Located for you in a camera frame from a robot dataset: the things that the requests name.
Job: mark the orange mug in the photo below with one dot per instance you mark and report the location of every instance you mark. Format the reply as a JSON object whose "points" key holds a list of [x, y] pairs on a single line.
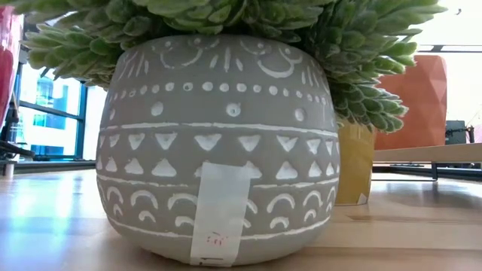
{"points": [[414, 105]]}

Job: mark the red mug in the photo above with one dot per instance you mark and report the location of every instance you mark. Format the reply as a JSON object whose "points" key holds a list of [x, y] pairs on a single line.
{"points": [[9, 67]]}

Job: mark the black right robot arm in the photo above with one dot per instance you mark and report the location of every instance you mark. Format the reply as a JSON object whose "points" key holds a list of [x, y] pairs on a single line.
{"points": [[455, 131]]}

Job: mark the succulent in grey patterned pot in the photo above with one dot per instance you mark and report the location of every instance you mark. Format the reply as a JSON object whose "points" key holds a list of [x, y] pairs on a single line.
{"points": [[218, 113]]}

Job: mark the white tape label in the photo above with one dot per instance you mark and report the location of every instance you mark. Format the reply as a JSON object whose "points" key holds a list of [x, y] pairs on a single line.
{"points": [[220, 211]]}

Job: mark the blue framed window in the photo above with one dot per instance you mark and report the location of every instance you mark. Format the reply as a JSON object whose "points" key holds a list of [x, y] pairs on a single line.
{"points": [[81, 124]]}

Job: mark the wooden shelf black metal frame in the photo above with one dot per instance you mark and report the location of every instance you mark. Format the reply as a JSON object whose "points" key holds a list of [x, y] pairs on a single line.
{"points": [[425, 152]]}

